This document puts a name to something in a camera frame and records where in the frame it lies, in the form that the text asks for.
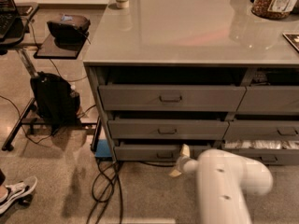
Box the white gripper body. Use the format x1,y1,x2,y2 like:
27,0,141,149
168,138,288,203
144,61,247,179
177,156,198,174

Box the grey drawer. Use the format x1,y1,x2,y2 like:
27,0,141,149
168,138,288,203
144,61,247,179
223,120,299,141
98,85,245,112
221,140,299,165
108,119,228,140
238,86,299,113
110,139,215,161

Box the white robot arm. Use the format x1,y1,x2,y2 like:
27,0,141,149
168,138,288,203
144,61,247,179
169,145,274,224

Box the grey drawer cabinet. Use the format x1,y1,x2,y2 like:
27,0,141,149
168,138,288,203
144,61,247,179
84,0,299,160

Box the blue box on floor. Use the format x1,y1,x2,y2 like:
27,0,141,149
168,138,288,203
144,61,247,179
95,139,111,159

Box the black backpack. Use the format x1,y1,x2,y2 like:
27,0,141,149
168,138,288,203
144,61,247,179
30,72,80,134

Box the black rolling laptop stand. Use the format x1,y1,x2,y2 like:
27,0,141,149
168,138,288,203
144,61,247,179
1,3,89,151

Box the dark card on counter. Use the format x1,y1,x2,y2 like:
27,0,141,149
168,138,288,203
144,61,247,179
282,33,299,53

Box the white sneaker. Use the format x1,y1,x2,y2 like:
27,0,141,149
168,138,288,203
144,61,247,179
0,176,37,214

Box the black pouch on tray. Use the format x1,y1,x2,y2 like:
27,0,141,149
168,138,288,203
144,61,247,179
47,14,91,42

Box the jar of nuts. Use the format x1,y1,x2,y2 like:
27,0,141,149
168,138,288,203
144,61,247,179
251,0,297,20

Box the black laptop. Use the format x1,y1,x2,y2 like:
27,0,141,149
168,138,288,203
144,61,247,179
0,0,19,39

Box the black floor cables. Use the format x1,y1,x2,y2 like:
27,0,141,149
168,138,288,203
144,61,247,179
85,159,176,224

